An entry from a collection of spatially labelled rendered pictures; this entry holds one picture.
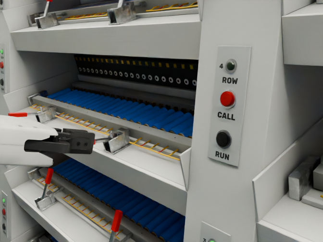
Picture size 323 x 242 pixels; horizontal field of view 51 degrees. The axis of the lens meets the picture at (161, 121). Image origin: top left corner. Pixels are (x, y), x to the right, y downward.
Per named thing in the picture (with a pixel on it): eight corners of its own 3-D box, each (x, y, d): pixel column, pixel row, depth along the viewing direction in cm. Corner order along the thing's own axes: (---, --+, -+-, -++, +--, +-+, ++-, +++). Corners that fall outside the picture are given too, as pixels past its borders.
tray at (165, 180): (192, 221, 42) (180, 155, 38) (16, 129, 86) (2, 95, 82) (275, 149, 54) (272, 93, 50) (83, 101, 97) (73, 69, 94)
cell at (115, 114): (141, 110, 68) (116, 123, 64) (135, 109, 69) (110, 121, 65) (139, 102, 67) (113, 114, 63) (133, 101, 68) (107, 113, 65)
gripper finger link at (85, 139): (47, 151, 46) (89, 153, 51) (57, 157, 44) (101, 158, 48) (51, 128, 46) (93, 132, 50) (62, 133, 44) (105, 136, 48)
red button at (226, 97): (231, 107, 34) (232, 91, 34) (218, 105, 35) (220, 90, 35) (237, 107, 35) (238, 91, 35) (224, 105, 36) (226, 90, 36)
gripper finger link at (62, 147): (-4, 144, 40) (18, 139, 45) (59, 157, 39) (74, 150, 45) (-3, 134, 40) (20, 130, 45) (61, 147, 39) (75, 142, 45)
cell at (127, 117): (154, 113, 65) (129, 127, 61) (148, 112, 66) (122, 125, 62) (152, 104, 64) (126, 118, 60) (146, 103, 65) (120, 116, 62)
